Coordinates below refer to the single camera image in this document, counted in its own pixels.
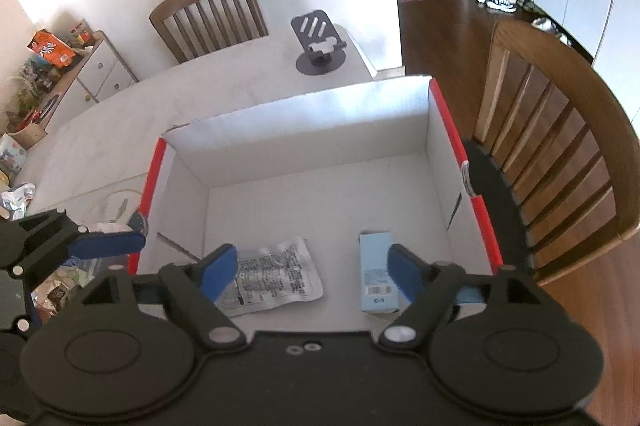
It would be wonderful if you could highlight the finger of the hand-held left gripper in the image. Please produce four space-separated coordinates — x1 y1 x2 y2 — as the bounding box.
0 209 149 279

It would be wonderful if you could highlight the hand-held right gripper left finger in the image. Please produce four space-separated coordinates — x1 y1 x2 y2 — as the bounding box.
75 243 248 349

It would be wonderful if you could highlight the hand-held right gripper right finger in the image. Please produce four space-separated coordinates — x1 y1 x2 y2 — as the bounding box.
377 243 551 349

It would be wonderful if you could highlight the light blue small box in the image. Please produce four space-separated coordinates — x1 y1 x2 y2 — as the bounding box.
358 229 401 314

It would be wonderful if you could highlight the silver snack packet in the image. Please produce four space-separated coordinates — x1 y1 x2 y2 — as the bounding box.
215 235 325 318

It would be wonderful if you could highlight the red cardboard box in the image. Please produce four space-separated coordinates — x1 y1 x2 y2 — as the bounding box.
127 75 503 322

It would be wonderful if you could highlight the white marble desktop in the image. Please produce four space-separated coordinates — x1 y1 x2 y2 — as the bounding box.
15 24 376 267

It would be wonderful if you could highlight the crumpled silver wrapper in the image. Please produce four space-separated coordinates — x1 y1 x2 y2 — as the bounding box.
0 182 37 212

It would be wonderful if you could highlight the blue patterned box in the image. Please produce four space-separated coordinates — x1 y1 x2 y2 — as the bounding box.
0 133 28 174

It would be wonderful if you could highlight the white drawer cabinet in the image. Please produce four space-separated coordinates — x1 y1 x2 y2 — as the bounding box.
45 31 138 117

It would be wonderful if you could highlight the orange snack bag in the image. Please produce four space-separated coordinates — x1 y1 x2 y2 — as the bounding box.
27 29 83 67

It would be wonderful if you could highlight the dark grey phone stand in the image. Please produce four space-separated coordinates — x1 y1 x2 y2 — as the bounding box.
291 9 348 78

